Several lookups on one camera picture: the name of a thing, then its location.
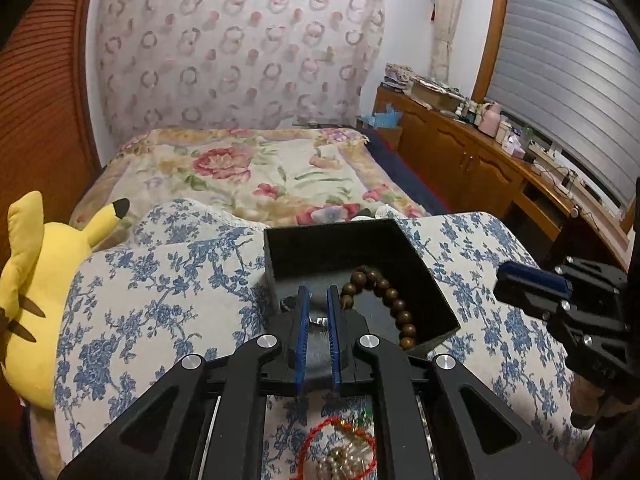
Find blue floral tablecloth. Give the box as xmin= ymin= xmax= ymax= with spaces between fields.
xmin=54 ymin=199 xmax=576 ymax=480

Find wooden side cabinet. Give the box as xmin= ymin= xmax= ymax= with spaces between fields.
xmin=374 ymin=85 xmax=631 ymax=271

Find flat cardboard box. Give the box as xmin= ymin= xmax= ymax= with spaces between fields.
xmin=410 ymin=77 xmax=463 ymax=111

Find pearl bead bracelet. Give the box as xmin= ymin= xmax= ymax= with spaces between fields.
xmin=316 ymin=439 xmax=372 ymax=480

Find floral bed blanket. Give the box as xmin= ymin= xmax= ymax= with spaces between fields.
xmin=69 ymin=127 xmax=432 ymax=228

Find yellow plush toy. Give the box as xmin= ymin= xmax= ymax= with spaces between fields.
xmin=0 ymin=191 xmax=131 ymax=408

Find black jewelry box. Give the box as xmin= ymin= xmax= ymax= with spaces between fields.
xmin=263 ymin=218 xmax=461 ymax=361

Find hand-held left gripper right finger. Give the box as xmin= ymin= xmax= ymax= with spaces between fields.
xmin=326 ymin=284 xmax=582 ymax=480

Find small cosmetic bottles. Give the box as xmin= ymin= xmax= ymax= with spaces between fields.
xmin=452 ymin=100 xmax=481 ymax=123

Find beige window curtain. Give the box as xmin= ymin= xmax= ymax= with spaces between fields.
xmin=431 ymin=0 xmax=468 ymax=81

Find pink thermos jug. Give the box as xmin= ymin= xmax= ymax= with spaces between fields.
xmin=477 ymin=101 xmax=502 ymax=137

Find cardboard box with blue paper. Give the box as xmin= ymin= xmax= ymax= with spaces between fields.
xmin=357 ymin=105 xmax=403 ymax=148

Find white power strip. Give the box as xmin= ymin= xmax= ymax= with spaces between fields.
xmin=527 ymin=142 xmax=563 ymax=163

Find stack of papers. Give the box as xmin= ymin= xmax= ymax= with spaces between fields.
xmin=382 ymin=62 xmax=416 ymax=93

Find grey window blind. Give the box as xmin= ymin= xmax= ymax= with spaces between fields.
xmin=485 ymin=0 xmax=640 ymax=211

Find dark blue bed sheet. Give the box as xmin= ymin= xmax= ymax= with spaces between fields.
xmin=360 ymin=127 xmax=453 ymax=218

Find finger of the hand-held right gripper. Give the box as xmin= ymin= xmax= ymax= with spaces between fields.
xmin=499 ymin=255 xmax=629 ymax=302
xmin=493 ymin=275 xmax=592 ymax=349

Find circle pattern curtain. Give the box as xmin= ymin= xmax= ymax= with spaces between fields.
xmin=95 ymin=0 xmax=388 ymax=136

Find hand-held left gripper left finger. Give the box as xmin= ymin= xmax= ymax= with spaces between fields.
xmin=57 ymin=285 xmax=311 ymax=480

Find red string bracelet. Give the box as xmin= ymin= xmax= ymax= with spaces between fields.
xmin=298 ymin=417 xmax=377 ymax=480

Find brown wooden bead bracelet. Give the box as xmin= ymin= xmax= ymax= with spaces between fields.
xmin=339 ymin=266 xmax=418 ymax=352

